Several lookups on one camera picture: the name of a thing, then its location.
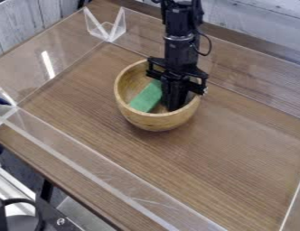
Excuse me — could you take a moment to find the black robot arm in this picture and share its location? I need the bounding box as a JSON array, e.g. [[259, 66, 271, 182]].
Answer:
[[146, 0, 212, 111]]

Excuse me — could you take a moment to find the blue object at edge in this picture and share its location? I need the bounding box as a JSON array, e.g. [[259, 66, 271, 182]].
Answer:
[[0, 98, 10, 105]]

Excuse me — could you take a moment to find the clear acrylic corner bracket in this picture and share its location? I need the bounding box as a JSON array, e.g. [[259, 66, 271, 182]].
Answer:
[[84, 7, 126, 42]]

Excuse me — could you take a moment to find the grey metal bracket with screw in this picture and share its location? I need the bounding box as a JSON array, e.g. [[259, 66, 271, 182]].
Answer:
[[35, 198, 84, 231]]

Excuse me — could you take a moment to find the black metal table leg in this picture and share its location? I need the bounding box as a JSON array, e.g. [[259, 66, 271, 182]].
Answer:
[[41, 180, 54, 202]]

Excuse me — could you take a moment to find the black cable loop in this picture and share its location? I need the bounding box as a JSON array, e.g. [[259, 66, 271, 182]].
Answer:
[[0, 198, 46, 231]]

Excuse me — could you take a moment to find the clear acrylic tray wall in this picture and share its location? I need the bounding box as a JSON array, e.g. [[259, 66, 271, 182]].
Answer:
[[0, 1, 300, 231]]

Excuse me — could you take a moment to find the green rectangular block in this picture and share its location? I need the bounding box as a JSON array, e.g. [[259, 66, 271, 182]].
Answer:
[[130, 79, 162, 113]]

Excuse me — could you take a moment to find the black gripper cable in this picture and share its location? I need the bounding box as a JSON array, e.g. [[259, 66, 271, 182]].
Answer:
[[190, 30, 213, 57]]

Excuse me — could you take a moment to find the brown wooden bowl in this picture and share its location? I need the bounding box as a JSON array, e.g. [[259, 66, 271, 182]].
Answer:
[[114, 60, 201, 132]]

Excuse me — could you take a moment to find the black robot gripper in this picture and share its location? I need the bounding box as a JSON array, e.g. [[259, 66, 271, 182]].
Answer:
[[146, 33, 208, 110]]

